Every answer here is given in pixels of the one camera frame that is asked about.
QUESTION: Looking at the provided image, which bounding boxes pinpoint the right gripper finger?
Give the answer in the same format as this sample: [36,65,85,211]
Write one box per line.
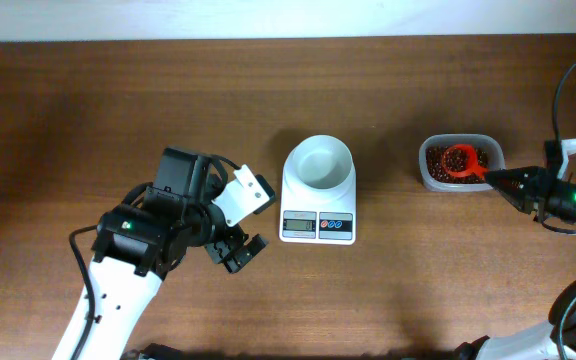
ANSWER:
[484,167,536,190]
[490,182,536,214]

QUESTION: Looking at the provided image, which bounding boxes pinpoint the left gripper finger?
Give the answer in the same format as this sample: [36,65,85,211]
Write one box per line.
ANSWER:
[204,240,242,270]
[225,234,268,274]

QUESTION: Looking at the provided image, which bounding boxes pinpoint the orange measuring scoop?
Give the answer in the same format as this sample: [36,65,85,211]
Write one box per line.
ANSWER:
[441,144,489,179]

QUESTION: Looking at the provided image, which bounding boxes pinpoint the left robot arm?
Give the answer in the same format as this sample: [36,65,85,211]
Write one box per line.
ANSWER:
[54,147,276,359]

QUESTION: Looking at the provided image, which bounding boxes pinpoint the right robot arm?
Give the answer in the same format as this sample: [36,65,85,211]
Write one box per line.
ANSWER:
[450,166,576,360]

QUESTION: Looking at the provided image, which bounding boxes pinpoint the white digital kitchen scale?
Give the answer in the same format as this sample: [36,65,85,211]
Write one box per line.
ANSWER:
[279,156,357,246]

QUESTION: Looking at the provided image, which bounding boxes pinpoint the red adzuki beans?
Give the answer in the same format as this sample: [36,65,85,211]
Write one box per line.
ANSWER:
[425,146,489,184]

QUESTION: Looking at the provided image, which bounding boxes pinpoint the clear plastic bean container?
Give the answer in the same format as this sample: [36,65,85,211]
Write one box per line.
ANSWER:
[418,134,505,193]

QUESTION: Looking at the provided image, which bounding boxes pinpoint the white round bowl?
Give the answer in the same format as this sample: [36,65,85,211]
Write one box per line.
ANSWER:
[287,135,354,190]

